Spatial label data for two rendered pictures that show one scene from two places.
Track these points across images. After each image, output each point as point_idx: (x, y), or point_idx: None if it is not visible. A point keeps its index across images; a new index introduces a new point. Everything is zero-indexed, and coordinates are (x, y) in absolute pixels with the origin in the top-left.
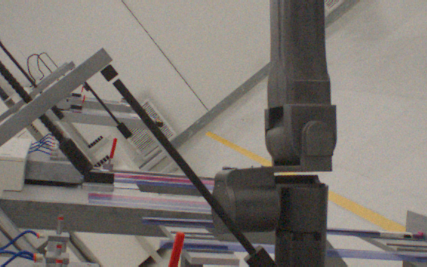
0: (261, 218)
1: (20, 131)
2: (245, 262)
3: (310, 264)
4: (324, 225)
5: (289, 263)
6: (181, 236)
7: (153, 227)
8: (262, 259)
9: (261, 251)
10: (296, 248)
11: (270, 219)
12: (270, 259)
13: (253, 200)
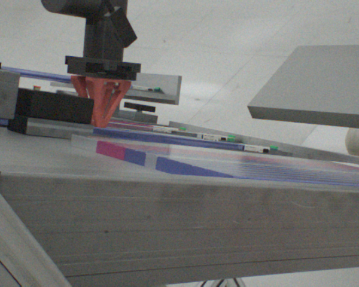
0: (89, 1)
1: None
2: (107, 17)
3: (118, 45)
4: (126, 17)
5: (102, 44)
6: None
7: None
8: (121, 16)
9: (119, 9)
10: (108, 32)
11: (95, 3)
12: (125, 17)
13: None
